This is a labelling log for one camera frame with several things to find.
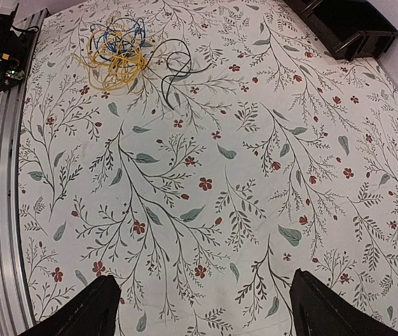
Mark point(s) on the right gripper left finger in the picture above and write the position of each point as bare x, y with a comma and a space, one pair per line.
91, 312

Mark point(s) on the black compartment storage bin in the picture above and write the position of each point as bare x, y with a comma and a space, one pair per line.
348, 29

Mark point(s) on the floral patterned table mat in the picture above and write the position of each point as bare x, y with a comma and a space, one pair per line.
201, 152

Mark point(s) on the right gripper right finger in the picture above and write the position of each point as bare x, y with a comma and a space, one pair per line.
317, 310

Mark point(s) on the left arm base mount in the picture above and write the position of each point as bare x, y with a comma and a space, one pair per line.
17, 44

